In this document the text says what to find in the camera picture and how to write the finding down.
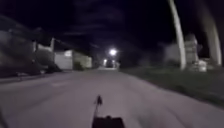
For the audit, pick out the grey asphalt road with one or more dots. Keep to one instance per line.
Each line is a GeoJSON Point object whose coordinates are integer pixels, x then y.
{"type": "Point", "coordinates": [83, 96]}

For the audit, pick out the pale pole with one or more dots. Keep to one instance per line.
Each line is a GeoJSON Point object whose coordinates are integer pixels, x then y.
{"type": "Point", "coordinates": [179, 36]}
{"type": "Point", "coordinates": [211, 36]}

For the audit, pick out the pale boundary wall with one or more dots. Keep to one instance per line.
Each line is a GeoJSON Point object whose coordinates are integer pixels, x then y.
{"type": "Point", "coordinates": [65, 60]}

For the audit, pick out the grass verge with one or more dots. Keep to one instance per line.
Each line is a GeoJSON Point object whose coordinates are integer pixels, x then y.
{"type": "Point", "coordinates": [180, 81]}

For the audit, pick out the robot's own part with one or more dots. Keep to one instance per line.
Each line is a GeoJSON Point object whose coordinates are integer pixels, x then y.
{"type": "Point", "coordinates": [107, 122]}

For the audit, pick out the pale building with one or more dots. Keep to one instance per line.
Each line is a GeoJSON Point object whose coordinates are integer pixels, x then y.
{"type": "Point", "coordinates": [191, 50]}

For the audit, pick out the distant street lamp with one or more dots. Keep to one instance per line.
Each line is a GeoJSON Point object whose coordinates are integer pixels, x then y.
{"type": "Point", "coordinates": [113, 52]}

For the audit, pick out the dark building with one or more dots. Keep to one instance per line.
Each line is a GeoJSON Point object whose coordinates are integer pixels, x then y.
{"type": "Point", "coordinates": [18, 53]}

